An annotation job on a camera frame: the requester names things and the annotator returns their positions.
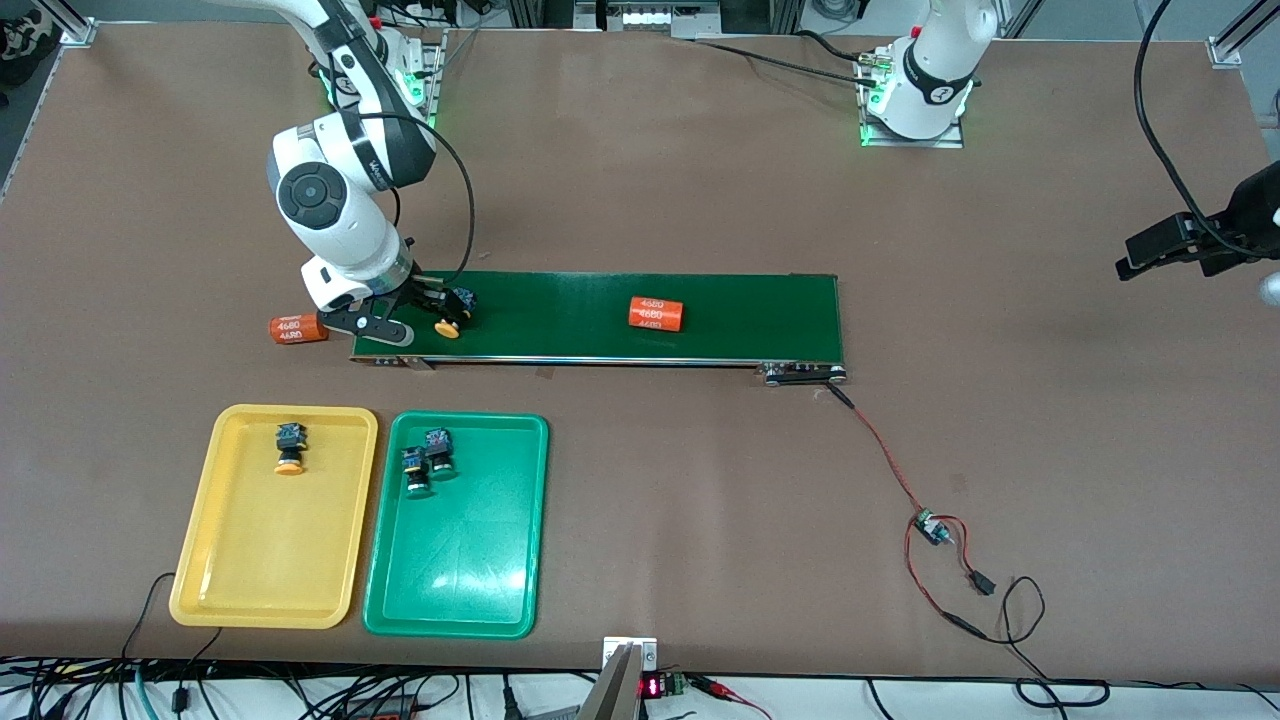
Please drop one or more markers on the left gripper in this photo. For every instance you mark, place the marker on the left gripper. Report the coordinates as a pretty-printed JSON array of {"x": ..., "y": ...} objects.
[{"x": 1243, "y": 218}]

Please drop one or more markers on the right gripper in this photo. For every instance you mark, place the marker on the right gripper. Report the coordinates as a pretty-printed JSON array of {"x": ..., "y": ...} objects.
[{"x": 428, "y": 297}]

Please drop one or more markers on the yellow push button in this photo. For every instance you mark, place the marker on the yellow push button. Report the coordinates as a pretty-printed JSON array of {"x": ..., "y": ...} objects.
[
  {"x": 290, "y": 440},
  {"x": 447, "y": 329}
]

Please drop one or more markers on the green push button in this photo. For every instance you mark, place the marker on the green push button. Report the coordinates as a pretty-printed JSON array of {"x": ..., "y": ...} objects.
[
  {"x": 440, "y": 448},
  {"x": 417, "y": 470}
]

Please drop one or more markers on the orange cylinder white print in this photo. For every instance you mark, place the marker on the orange cylinder white print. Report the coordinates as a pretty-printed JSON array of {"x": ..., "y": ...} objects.
[
  {"x": 656, "y": 314},
  {"x": 295, "y": 328}
]

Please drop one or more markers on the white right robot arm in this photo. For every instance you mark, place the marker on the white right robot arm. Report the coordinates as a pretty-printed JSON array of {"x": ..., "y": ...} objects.
[{"x": 330, "y": 200}]

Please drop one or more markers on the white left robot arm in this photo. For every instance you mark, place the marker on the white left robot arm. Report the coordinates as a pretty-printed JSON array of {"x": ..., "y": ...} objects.
[{"x": 935, "y": 70}]

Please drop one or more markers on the green plastic tray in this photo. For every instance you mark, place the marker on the green plastic tray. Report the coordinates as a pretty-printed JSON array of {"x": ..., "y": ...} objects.
[{"x": 460, "y": 560}]

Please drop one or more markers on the yellow plastic tray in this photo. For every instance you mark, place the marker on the yellow plastic tray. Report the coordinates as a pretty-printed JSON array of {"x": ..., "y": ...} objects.
[{"x": 270, "y": 540}]

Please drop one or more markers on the white light bar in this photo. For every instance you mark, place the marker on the white light bar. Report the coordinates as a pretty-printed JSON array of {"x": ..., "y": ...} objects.
[{"x": 650, "y": 15}]

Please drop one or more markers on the small green circuit board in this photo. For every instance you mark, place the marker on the small green circuit board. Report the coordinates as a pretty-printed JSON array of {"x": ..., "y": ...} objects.
[{"x": 930, "y": 527}]

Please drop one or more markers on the green conveyor belt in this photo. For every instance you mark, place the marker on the green conveyor belt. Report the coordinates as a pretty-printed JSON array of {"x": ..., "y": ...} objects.
[{"x": 805, "y": 310}]

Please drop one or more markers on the silver mounting plate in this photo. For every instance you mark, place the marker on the silver mounting plate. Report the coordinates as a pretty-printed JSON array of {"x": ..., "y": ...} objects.
[{"x": 630, "y": 648}]

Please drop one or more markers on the black power plug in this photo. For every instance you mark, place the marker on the black power plug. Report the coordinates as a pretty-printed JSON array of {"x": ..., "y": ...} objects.
[{"x": 510, "y": 700}]

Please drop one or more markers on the grey metal beam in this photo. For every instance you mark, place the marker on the grey metal beam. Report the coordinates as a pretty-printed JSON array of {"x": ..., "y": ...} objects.
[{"x": 610, "y": 695}]

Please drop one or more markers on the red LED display module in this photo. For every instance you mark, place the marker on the red LED display module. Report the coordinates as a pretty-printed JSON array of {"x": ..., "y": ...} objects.
[{"x": 652, "y": 687}]

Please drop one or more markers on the red clip lead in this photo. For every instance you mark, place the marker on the red clip lead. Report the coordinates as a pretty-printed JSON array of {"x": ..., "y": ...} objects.
[{"x": 722, "y": 688}]

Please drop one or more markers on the dark patterned bundle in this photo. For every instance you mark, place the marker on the dark patterned bundle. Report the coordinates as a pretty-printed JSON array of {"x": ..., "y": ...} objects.
[{"x": 25, "y": 50}]

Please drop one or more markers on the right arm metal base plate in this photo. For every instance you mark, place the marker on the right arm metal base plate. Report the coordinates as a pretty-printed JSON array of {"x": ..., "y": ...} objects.
[{"x": 436, "y": 80}]

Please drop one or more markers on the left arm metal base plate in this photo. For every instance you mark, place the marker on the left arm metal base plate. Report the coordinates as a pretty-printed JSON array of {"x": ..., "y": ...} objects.
[{"x": 900, "y": 143}]

